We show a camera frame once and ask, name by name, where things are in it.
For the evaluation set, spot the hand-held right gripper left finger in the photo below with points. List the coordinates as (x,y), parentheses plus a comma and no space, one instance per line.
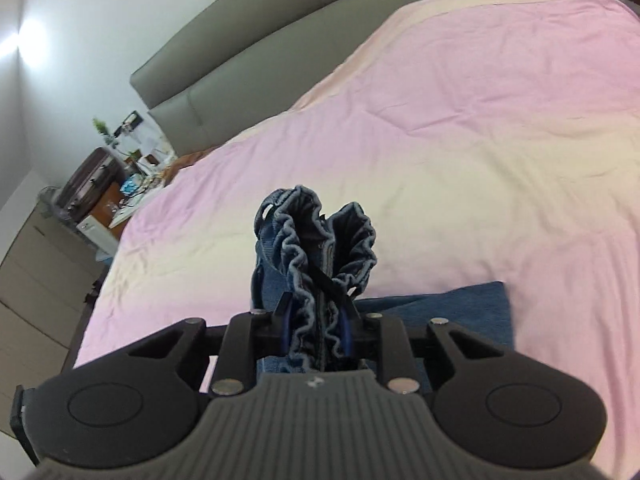
(285,322)

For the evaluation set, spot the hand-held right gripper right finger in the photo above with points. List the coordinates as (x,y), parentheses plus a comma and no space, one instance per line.
(346,332)

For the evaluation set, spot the blue denim pants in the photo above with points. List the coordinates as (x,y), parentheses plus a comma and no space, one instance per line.
(305,255)

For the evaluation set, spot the wooden nightstand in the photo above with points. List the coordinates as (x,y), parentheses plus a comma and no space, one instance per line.
(112,205)

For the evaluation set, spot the pink floral blanket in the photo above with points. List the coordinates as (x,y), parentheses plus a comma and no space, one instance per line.
(440,135)

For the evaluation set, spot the dark brown suitcase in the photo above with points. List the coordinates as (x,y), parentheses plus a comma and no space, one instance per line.
(90,180)

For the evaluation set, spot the beige drawer cabinet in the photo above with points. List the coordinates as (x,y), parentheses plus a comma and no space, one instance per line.
(45,280)

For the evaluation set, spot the green potted plant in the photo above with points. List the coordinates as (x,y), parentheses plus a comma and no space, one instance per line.
(102,130)

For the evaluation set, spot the grey upholstered bed headboard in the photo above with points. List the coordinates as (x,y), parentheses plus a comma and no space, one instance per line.
(260,35)

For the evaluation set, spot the wall socket panel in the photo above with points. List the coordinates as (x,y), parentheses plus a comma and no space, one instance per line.
(131,121)

